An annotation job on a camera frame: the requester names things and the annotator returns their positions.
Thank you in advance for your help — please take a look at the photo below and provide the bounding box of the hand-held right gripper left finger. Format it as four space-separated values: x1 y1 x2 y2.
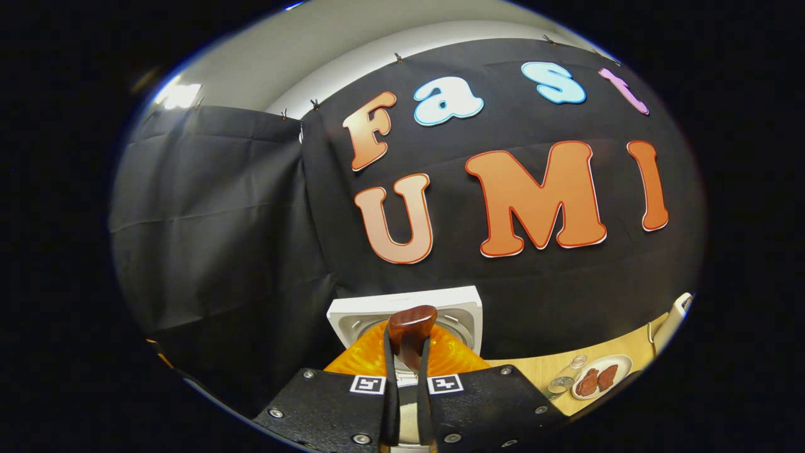
252 321 403 453

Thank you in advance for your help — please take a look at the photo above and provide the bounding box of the white round plate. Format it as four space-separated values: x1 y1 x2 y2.
571 354 634 401

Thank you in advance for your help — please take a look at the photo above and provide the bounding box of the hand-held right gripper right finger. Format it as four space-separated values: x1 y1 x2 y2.
417 321 568 453

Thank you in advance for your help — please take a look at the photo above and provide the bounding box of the black backdrop cloth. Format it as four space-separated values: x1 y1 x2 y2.
110 38 706 416

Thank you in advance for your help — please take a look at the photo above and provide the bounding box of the white toaster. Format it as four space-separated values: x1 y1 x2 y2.
653 292 694 354

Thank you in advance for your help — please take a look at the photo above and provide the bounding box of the white ceiling light panel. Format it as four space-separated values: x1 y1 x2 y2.
156 82 203 111

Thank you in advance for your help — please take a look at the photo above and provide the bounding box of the clear plastic water bottle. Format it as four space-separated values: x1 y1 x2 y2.
544 354 589 401

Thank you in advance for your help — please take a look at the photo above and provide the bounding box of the white rice cooker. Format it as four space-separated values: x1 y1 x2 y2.
326 286 485 453

